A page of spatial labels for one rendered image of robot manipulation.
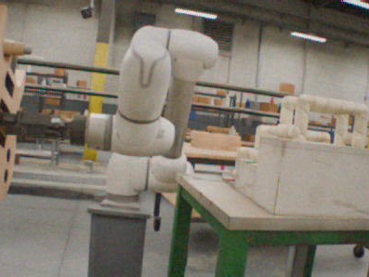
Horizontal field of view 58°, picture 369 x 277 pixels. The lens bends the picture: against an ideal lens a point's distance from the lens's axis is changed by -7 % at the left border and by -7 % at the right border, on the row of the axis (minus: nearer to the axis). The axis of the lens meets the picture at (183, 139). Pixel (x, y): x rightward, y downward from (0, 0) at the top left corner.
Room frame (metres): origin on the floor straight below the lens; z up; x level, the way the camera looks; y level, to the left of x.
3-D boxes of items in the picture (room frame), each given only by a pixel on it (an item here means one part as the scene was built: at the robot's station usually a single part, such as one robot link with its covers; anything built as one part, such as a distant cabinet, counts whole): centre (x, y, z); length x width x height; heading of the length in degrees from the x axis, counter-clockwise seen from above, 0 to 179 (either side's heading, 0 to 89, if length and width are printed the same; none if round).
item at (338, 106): (0.82, -0.35, 1.20); 0.20 x 0.03 x 0.03; 99
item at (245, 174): (1.02, -0.32, 0.98); 0.27 x 0.16 x 0.09; 100
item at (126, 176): (1.63, 0.25, 0.87); 0.18 x 0.16 x 0.22; 98
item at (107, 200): (1.63, 0.28, 0.73); 0.22 x 0.18 x 0.06; 95
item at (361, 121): (0.83, -0.43, 1.15); 0.03 x 0.03 x 0.09
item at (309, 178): (0.87, -0.34, 1.02); 0.27 x 0.15 x 0.17; 100
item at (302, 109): (0.81, -0.27, 1.15); 0.03 x 0.03 x 0.09
